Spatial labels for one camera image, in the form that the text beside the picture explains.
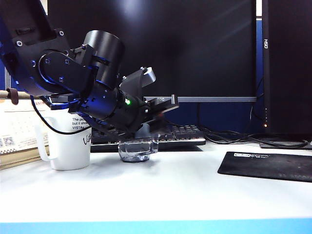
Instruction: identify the black left gripper flat finger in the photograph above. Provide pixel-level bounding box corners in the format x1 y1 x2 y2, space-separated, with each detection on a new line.
143 94 180 115

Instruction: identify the black left gripper wedge finger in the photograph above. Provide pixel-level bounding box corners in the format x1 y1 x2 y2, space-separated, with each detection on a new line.
135 117 171 141

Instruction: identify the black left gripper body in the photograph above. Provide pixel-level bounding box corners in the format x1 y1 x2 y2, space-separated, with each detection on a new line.
109 89 162 134

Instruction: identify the transparent plastic cup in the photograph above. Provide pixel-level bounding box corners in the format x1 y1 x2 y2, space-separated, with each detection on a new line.
117 136 159 163

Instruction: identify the white ceramic cup with text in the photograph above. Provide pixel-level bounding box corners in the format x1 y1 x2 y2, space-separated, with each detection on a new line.
34 107 93 171

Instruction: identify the black keyboard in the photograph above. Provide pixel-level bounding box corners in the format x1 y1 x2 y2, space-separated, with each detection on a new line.
90 123 207 153

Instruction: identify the large black AOC monitor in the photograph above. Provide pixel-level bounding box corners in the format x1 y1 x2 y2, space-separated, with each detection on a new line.
46 0 258 104

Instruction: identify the beige desk calendar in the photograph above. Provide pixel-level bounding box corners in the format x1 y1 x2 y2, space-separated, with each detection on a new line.
0 88 51 171

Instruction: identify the black mouse pad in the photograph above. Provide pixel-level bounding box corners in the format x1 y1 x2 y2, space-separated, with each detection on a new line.
217 151 312 183

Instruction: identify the black HSO monitor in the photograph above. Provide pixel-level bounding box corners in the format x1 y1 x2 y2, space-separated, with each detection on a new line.
259 0 312 150

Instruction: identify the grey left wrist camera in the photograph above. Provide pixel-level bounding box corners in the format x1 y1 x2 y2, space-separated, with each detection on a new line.
140 66 157 89

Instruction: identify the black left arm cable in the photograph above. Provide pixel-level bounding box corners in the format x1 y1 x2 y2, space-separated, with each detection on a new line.
29 94 117 137

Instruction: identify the black hanging monitor cable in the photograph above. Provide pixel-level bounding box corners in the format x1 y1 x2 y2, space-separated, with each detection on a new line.
250 75 265 134

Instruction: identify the grey partition post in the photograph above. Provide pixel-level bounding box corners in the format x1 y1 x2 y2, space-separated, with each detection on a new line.
4 68 12 90

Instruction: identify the thick black looped cable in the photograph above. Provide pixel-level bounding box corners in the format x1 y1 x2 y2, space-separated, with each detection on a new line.
204 130 310 149

